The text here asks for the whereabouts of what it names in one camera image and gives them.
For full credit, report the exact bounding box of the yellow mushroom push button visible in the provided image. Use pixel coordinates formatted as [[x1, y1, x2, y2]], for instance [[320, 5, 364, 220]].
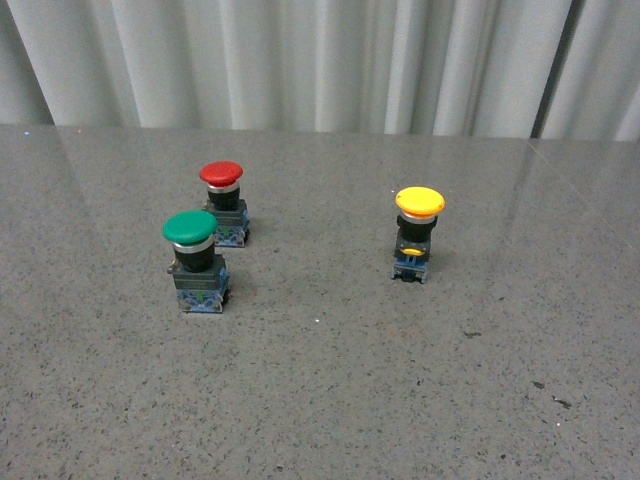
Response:
[[391, 186, 446, 284]]

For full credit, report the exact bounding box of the red mushroom push button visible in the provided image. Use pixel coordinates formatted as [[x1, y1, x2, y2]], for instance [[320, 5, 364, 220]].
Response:
[[199, 160, 250, 248]]

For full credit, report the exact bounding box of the green mushroom push button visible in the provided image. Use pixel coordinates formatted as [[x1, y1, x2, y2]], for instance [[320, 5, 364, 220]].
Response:
[[162, 210, 229, 314]]

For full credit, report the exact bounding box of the white pleated curtain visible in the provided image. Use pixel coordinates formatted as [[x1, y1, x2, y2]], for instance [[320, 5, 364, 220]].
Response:
[[1, 1, 639, 141]]

